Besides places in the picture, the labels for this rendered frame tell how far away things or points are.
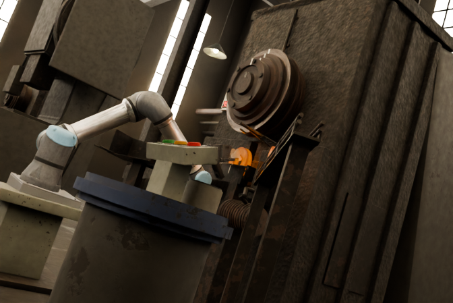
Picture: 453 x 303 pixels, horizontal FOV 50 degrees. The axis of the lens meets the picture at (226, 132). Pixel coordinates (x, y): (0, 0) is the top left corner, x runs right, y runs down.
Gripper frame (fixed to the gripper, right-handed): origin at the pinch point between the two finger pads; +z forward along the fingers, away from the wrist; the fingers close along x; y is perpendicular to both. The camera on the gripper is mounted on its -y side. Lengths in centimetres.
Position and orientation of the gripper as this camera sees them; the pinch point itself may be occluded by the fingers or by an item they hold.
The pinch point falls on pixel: (240, 159)
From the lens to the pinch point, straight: 243.1
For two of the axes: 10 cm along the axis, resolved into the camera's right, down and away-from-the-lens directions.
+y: 0.6, -10.0, 0.0
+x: -5.8, -0.4, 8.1
